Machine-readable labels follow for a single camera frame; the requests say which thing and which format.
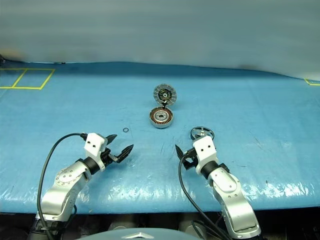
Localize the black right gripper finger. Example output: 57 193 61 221
174 144 186 160

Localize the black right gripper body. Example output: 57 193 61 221
183 147 199 171

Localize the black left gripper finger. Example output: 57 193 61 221
104 133 118 146
116 143 135 164

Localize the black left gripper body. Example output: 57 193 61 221
101 143 120 168

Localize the black spoked rotor ring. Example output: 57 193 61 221
189 125 216 141

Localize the motor stator with copper windings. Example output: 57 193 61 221
148 104 176 130

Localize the round motor cover with circuit board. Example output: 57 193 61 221
152 83 178 105

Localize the blue plastic table cover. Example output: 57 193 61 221
0 60 320 216

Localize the grey rounded shape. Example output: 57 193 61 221
109 220 136 233
178 218 209 235

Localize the grey robot torso cover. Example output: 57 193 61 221
93 227 198 240

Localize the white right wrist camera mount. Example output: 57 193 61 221
192 135 218 176

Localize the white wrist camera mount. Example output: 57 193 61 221
192 135 218 176
83 132 109 171

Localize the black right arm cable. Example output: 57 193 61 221
178 153 233 240

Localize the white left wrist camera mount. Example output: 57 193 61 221
83 132 109 171

